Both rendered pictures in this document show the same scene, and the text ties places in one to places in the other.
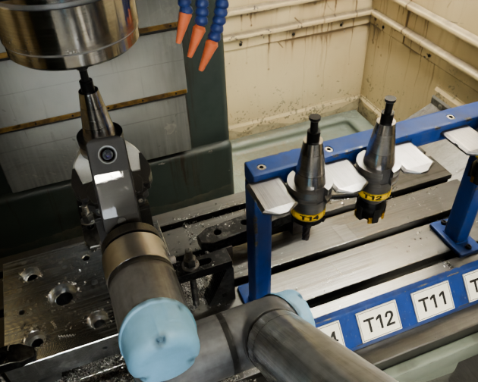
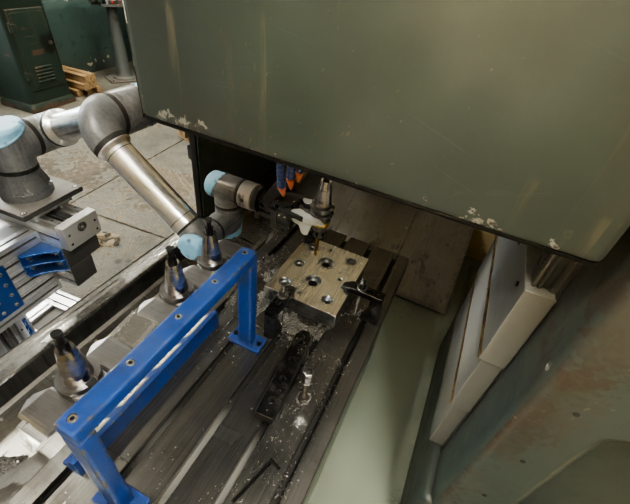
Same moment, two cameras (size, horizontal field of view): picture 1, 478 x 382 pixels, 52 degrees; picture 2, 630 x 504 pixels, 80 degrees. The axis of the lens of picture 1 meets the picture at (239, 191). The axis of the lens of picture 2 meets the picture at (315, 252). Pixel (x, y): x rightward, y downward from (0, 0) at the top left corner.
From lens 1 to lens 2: 1.16 m
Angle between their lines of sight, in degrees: 88
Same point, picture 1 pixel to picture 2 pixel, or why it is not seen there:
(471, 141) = (107, 349)
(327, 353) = (153, 175)
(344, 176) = (195, 274)
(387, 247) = (184, 443)
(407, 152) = (159, 312)
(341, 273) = (210, 393)
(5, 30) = not seen: hidden behind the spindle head
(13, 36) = not seen: hidden behind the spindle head
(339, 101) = not seen: outside the picture
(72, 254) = (348, 277)
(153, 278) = (230, 179)
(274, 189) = (229, 250)
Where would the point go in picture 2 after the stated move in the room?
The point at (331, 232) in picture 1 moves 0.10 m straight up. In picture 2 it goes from (237, 427) to (237, 405)
